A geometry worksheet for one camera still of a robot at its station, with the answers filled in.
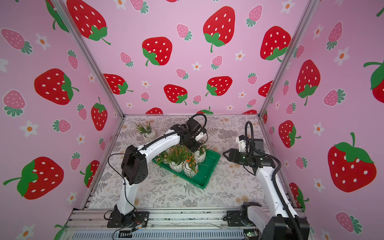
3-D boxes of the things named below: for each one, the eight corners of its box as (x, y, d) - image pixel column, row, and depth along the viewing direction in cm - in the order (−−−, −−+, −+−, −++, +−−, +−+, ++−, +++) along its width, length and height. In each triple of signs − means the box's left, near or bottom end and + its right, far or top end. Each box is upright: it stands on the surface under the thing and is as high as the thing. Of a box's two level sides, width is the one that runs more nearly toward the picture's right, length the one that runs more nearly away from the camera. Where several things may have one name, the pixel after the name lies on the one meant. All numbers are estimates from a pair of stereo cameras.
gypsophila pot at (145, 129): (148, 147, 103) (142, 135, 92) (141, 138, 109) (134, 125, 98) (158, 141, 107) (154, 128, 96) (151, 132, 112) (146, 119, 101)
